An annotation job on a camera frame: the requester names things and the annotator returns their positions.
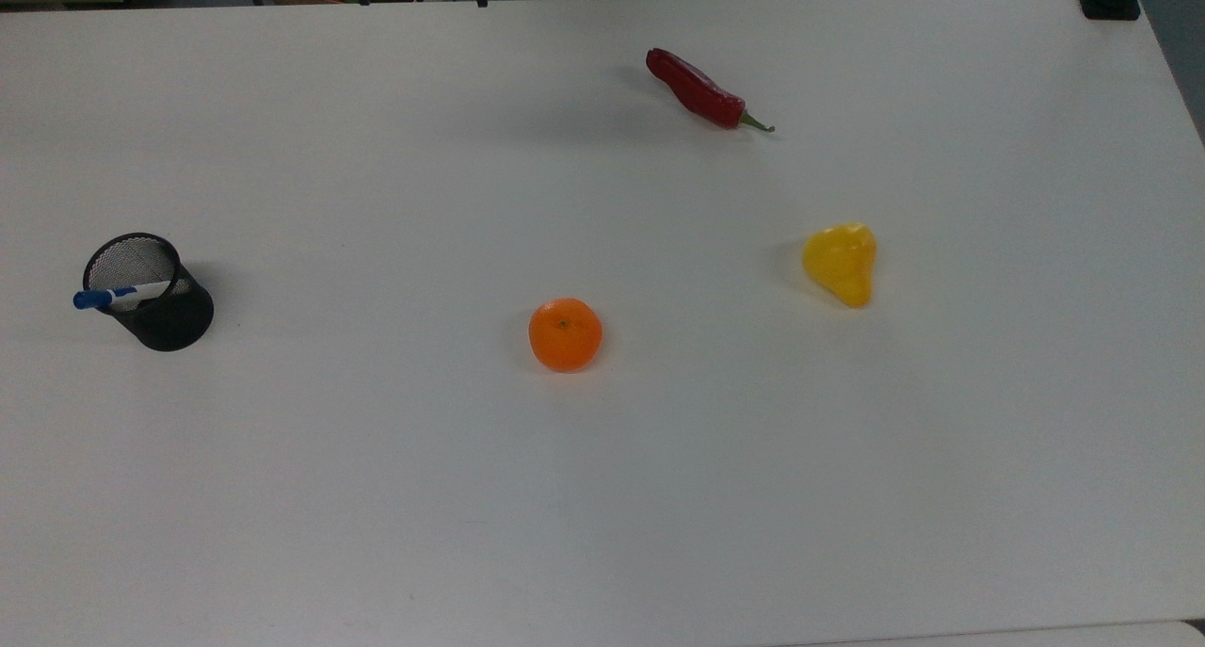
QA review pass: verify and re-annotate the white marker pen blue cap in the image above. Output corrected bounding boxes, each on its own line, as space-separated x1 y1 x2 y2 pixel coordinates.
73 281 175 311

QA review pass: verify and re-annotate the black mesh pen cup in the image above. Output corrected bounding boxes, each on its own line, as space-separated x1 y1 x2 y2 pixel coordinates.
83 233 216 352

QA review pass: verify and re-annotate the orange mandarin fruit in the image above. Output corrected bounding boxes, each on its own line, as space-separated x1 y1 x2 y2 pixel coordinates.
528 297 603 374

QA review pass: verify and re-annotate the red chili pepper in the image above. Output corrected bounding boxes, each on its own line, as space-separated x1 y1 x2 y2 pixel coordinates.
645 47 776 135

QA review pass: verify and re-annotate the yellow bell pepper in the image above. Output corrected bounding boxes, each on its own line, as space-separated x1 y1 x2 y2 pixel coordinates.
802 221 878 309

